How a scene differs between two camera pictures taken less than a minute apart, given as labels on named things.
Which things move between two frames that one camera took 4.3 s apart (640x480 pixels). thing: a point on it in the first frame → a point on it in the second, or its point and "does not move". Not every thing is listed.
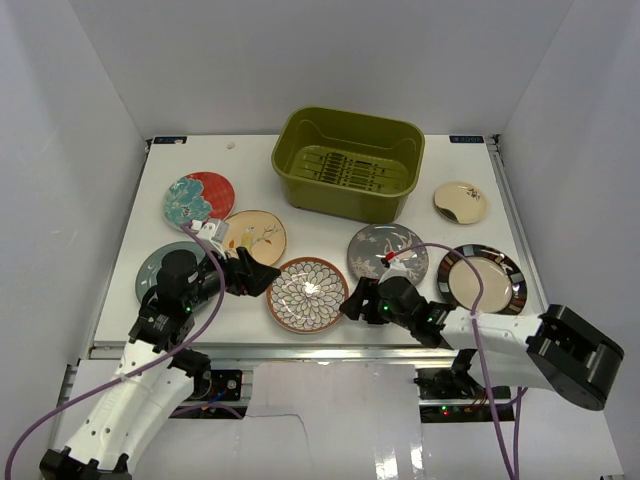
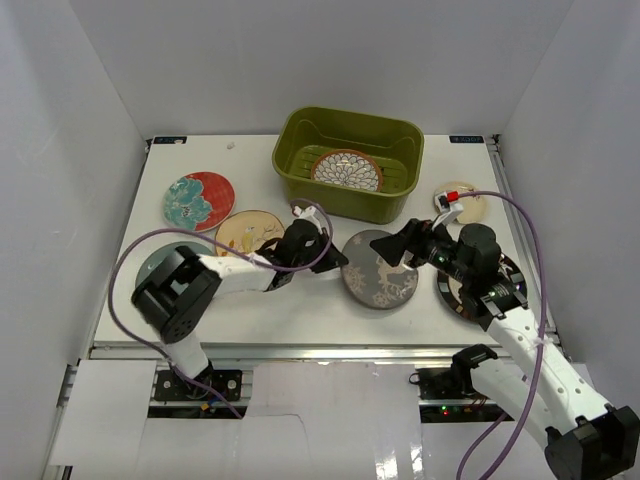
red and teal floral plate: [198, 196] does not move
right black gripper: [368, 290] → [416, 237]
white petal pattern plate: [306, 296] → [349, 167]
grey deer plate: [371, 244] does not move
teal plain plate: [147, 272] does not move
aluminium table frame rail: [302, 352] does not move
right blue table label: [466, 138] does not move
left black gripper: [236, 275] → [317, 251]
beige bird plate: [261, 233] does not move
